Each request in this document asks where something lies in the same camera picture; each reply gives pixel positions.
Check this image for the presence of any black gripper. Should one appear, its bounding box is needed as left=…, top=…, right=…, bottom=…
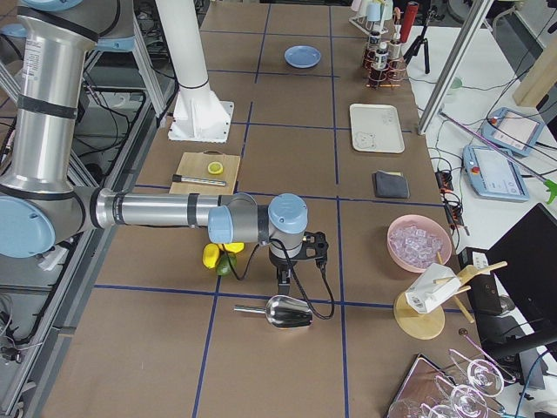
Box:
left=269, top=244, right=306, bottom=296

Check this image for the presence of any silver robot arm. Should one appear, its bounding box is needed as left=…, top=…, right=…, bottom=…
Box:
left=1, top=1, right=307, bottom=293

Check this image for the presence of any blue round plate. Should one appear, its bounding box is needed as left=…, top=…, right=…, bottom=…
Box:
left=284, top=45, right=321, bottom=69

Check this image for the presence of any silver metal scoop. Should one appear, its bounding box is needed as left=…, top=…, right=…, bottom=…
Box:
left=234, top=295, right=313, bottom=329

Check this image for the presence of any green lime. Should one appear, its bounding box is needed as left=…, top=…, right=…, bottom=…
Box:
left=215, top=253, right=237, bottom=276

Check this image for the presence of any yellow lemon half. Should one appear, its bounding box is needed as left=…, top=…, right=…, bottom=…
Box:
left=207, top=161, right=224, bottom=175

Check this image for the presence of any pink bowl with ice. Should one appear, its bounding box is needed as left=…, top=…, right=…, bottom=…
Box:
left=386, top=214, right=453, bottom=273

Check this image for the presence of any white paper carton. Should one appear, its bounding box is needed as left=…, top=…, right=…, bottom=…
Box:
left=405, top=263, right=461, bottom=314

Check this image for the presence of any wooden cutting board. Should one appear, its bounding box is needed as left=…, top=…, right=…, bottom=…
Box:
left=170, top=152, right=240, bottom=195

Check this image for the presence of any dark framed tray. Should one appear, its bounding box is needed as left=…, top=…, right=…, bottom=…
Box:
left=387, top=353, right=450, bottom=409

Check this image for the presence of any cream rectangular tray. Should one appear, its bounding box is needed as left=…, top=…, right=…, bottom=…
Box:
left=349, top=104, right=405, bottom=153

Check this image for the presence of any clear wine glass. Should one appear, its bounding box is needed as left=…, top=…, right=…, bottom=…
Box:
left=448, top=348, right=516, bottom=398
left=434, top=375, right=488, bottom=418

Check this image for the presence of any blue teach pendant near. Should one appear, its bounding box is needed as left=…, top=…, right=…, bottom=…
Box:
left=462, top=145, right=530, bottom=202

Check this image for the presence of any blue teach pendant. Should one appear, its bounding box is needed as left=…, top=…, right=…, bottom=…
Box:
left=462, top=145, right=530, bottom=202
left=481, top=107, right=545, bottom=157

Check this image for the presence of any black monitor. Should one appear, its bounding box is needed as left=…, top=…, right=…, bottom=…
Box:
left=487, top=204, right=556, bottom=359

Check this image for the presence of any dark sauce bottle white cap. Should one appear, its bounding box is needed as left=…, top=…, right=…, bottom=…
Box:
left=362, top=30, right=381, bottom=71

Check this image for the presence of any blue teach pendant far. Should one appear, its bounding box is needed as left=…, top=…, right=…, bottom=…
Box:
left=481, top=107, right=545, bottom=157

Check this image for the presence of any metal rod with green tip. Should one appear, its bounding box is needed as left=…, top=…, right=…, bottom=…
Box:
left=439, top=111, right=557, bottom=205

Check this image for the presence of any light blue plastic cup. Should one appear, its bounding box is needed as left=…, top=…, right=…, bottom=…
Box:
left=366, top=1, right=383, bottom=23

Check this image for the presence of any red cylinder tube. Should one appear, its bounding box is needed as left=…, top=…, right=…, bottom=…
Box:
left=399, top=1, right=419, bottom=43

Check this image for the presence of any black small tripod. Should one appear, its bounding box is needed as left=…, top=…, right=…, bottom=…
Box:
left=403, top=6, right=437, bottom=74

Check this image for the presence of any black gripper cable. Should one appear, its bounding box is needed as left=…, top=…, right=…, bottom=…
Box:
left=225, top=238, right=336, bottom=320

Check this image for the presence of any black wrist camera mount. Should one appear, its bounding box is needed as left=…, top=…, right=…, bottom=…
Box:
left=299, top=232, right=329, bottom=269

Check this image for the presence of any black handled knife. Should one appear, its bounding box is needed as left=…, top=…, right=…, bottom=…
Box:
left=172, top=174, right=227, bottom=187

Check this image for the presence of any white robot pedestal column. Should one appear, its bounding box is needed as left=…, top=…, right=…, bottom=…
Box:
left=156, top=0, right=234, bottom=143

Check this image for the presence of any copper wire bottle rack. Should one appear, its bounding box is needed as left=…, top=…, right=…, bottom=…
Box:
left=366, top=53, right=407, bottom=88

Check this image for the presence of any white wire cup rack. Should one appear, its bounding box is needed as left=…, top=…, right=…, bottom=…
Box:
left=349, top=0, right=394, bottom=34

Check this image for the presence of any aluminium frame post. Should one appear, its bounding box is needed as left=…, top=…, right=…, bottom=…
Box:
left=417, top=0, right=493, bottom=135

